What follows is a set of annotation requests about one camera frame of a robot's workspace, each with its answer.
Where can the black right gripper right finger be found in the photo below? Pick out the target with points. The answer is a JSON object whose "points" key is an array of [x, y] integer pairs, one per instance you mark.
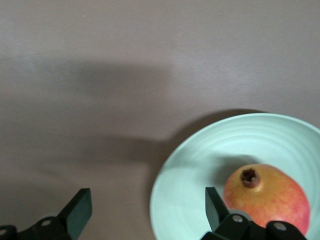
{"points": [[232, 227]]}

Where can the brown table cover sheet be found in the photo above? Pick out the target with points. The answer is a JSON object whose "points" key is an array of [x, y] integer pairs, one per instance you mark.
{"points": [[100, 50]]}

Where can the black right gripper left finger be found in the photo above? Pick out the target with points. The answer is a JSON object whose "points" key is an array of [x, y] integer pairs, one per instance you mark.
{"points": [[72, 215]]}

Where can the red pomegranate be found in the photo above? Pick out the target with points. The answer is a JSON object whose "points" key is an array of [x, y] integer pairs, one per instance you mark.
{"points": [[270, 195]]}

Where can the light green plate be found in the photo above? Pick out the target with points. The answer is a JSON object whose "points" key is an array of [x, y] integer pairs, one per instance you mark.
{"points": [[200, 162]]}

